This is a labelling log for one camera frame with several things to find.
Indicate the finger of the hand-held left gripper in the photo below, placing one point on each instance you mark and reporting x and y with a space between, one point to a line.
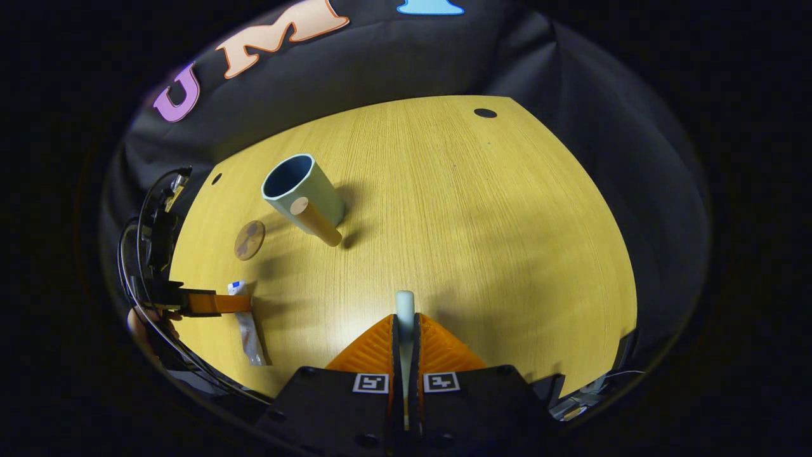
216 303

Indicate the round wooden coaster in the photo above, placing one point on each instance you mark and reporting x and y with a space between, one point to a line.
249 241

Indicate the white toothpaste tube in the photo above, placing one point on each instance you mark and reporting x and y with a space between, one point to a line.
247 327

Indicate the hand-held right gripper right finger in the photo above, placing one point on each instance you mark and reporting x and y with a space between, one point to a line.
457 406

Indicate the wooden desktop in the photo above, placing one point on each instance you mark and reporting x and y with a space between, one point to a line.
476 222

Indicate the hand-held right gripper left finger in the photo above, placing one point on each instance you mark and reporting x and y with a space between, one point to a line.
355 406

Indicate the pale green toothbrush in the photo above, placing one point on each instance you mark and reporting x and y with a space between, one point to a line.
405 304

